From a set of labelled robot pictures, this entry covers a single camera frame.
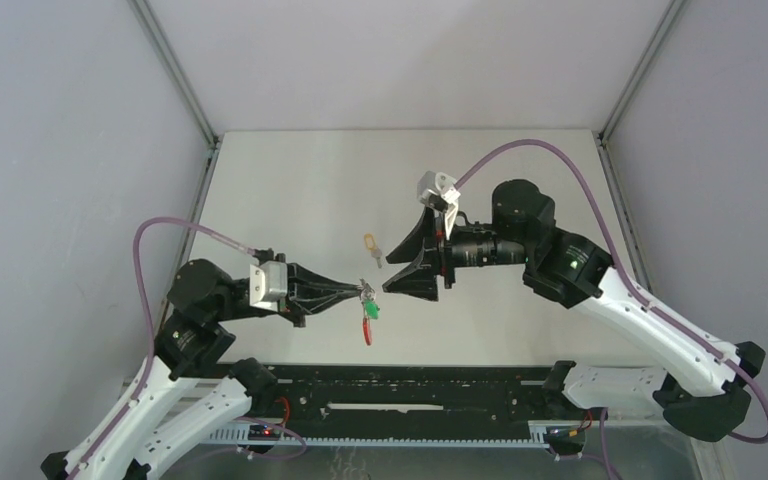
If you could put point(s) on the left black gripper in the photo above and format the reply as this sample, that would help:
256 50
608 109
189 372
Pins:
293 291

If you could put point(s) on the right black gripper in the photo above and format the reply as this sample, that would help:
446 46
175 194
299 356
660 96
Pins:
441 252

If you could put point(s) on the yellow tag key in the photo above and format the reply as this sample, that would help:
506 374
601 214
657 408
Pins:
372 247

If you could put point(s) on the metal keyring holder red handle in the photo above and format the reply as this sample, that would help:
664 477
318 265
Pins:
366 292

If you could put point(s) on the green tag key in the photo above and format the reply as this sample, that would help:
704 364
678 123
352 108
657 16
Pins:
371 309

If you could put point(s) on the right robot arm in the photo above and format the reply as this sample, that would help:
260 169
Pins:
697 383

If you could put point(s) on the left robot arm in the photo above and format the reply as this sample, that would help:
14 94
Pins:
137 440

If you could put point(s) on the electronics board with leds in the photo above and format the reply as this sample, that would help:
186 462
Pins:
263 433

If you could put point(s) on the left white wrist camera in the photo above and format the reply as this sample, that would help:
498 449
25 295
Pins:
268 285

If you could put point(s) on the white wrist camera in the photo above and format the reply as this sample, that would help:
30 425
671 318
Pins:
268 285
439 191

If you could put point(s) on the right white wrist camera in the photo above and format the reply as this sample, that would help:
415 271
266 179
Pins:
439 191

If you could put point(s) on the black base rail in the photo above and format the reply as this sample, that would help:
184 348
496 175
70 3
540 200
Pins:
417 403

